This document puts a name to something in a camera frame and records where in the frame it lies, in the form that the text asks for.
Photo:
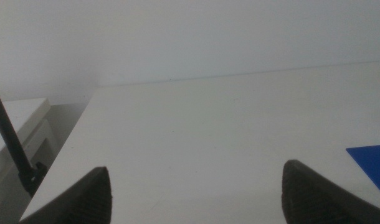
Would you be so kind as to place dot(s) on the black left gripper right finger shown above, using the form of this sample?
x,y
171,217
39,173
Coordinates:
x,y
311,199

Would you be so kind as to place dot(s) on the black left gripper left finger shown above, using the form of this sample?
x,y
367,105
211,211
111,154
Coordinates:
x,y
84,202

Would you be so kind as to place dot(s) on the blue rectangular mat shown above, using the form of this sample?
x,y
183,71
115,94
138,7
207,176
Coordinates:
x,y
373,161

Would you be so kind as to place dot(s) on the black pole with table clamp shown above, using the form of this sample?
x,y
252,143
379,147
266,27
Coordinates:
x,y
9,137

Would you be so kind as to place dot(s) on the white side cabinet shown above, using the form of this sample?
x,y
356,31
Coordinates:
x,y
15,118

